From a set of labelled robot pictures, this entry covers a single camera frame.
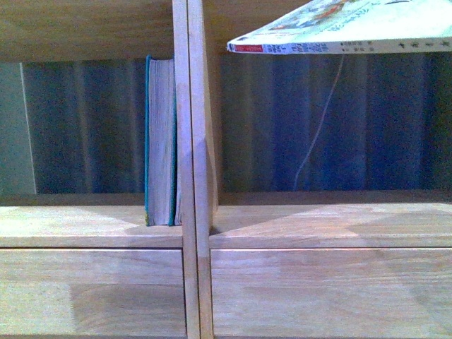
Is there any wooden shelf unit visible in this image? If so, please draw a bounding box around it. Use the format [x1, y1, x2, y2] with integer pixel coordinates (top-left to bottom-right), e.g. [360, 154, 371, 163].
[188, 1, 451, 338]
[1, 1, 200, 338]

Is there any white hanging cable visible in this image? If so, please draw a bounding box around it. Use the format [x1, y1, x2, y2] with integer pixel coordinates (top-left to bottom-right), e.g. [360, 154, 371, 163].
[294, 52, 347, 194]

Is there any right wooden shelf unit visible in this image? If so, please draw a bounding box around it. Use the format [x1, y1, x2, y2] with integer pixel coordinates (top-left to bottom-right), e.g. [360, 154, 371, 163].
[188, 1, 451, 338]

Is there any left unit upper drawer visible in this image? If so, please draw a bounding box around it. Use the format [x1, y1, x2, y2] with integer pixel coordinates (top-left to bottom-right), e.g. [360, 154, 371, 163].
[1, 249, 186, 338]

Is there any left wooden shelf unit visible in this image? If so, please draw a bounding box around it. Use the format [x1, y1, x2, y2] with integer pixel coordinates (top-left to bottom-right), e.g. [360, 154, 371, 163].
[1, 1, 200, 338]

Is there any white illustrated paperback book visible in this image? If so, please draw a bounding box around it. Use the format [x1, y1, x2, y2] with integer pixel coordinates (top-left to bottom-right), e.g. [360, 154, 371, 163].
[227, 1, 451, 55]

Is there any unit drawer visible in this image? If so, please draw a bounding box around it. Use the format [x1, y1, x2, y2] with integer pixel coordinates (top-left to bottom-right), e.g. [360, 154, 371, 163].
[1, 249, 186, 338]
[211, 249, 451, 338]

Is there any teal hardcover book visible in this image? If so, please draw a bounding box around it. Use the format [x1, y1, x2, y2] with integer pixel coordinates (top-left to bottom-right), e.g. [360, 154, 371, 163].
[145, 55, 182, 226]

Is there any right unit upper drawer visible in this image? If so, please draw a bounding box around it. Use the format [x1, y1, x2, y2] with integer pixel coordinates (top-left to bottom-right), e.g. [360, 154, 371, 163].
[211, 249, 451, 338]

